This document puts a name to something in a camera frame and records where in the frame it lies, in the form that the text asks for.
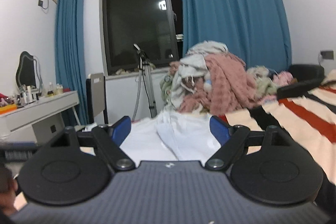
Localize blue curtain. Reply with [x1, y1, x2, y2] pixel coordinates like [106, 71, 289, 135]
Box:
[182, 0, 291, 71]
[55, 0, 88, 124]

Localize right blue curtain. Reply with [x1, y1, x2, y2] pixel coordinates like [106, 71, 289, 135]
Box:
[182, 0, 291, 71]

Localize pile of clothes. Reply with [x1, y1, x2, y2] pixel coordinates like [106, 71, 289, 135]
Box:
[159, 41, 297, 116]

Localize orange box on desk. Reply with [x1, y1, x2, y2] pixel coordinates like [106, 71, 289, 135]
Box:
[0, 104, 17, 115]

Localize left blue curtain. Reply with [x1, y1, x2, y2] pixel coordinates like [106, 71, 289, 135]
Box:
[55, 0, 88, 124]

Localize cosmetic bottles on desk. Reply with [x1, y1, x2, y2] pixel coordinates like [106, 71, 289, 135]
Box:
[1, 83, 69, 107]

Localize black white chair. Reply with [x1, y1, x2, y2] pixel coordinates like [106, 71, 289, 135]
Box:
[85, 73, 109, 124]

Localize dark window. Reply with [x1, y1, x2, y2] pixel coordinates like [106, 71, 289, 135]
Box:
[102, 0, 183, 75]

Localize black bag on bed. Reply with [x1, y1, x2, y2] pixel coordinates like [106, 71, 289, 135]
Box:
[277, 64, 325, 100]

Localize white long sleeve shirt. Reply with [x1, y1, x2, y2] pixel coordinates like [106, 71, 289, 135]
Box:
[120, 111, 221, 165]

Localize person left hand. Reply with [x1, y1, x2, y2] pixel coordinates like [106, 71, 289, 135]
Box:
[1, 164, 18, 215]

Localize wavy frame mirror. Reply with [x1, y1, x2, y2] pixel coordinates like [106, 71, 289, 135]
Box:
[15, 51, 43, 93]

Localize silver tripod stand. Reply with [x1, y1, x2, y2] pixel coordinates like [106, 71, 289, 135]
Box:
[131, 43, 157, 121]

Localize striped bed blanket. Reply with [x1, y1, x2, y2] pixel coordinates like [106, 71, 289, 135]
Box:
[223, 78, 335, 182]

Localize white vanity desk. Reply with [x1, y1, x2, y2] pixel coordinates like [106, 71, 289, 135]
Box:
[1, 91, 79, 143]

